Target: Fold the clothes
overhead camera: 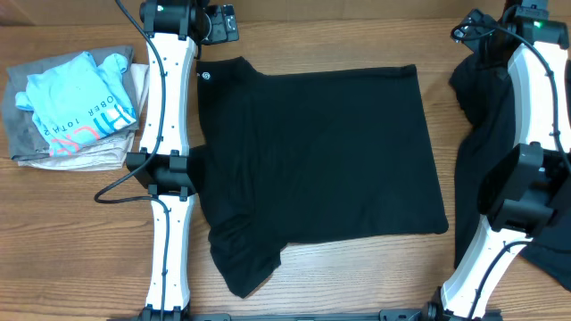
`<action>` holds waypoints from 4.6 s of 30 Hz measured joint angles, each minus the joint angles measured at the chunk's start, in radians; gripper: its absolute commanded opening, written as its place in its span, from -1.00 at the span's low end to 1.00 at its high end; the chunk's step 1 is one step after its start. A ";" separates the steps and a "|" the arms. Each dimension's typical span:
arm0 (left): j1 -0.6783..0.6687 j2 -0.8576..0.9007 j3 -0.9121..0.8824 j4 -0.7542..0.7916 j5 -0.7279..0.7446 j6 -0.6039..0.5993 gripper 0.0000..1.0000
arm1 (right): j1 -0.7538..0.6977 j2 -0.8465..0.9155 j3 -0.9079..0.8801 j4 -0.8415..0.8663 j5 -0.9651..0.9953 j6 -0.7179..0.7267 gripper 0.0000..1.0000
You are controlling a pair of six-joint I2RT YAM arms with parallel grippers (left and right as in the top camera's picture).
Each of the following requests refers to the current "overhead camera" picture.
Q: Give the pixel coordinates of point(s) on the beige folded shirt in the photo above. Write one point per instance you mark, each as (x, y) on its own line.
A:
(109, 153)

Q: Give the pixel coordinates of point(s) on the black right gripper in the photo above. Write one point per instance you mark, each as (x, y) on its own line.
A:
(481, 26)

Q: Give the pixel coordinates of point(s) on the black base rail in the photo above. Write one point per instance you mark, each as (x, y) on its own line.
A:
(383, 315)

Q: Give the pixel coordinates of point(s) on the light blue printed t-shirt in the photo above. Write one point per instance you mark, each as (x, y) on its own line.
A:
(78, 103)

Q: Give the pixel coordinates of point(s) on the dark navy t-shirt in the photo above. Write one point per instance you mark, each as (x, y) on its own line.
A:
(488, 102)

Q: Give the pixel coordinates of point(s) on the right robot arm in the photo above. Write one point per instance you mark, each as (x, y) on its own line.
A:
(512, 175)

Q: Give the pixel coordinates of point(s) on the black t-shirt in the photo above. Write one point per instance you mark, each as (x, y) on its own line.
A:
(311, 158)

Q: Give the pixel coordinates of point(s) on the grey folded shirt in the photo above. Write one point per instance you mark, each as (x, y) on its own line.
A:
(24, 140)

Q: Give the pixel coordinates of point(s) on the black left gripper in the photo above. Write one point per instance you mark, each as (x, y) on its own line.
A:
(219, 32)

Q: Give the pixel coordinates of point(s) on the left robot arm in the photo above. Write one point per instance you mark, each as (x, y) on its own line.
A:
(175, 32)

